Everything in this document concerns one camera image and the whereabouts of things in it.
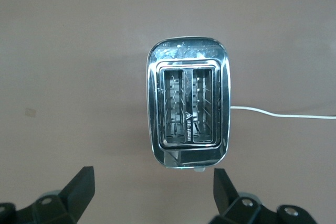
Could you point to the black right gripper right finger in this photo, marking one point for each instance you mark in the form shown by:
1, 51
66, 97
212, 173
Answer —
225, 192

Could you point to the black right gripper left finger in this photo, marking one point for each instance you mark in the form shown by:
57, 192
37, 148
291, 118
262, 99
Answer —
78, 190

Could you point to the chrome and beige toaster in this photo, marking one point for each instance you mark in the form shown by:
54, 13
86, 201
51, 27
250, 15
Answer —
189, 53

